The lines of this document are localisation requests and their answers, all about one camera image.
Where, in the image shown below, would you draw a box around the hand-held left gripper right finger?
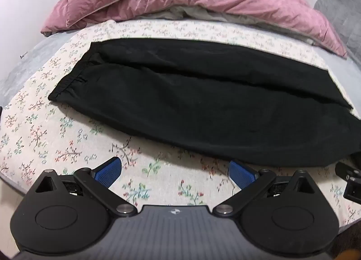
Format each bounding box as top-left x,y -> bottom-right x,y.
212,160 -> 319,217

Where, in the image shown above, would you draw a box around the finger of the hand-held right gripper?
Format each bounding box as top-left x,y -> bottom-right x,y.
336,161 -> 361,201

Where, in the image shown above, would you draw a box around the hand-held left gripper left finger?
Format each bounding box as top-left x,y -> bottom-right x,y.
35,157 -> 136,217

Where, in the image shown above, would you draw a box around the black pants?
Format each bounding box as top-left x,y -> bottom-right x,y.
47,38 -> 361,168

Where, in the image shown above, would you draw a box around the floral bed sheet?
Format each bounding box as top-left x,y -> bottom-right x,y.
0,19 -> 361,228

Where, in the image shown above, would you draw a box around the grey mattress cover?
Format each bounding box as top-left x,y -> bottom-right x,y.
0,32 -> 83,105

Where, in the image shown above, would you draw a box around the grey pillow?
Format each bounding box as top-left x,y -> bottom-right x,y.
313,0 -> 361,67

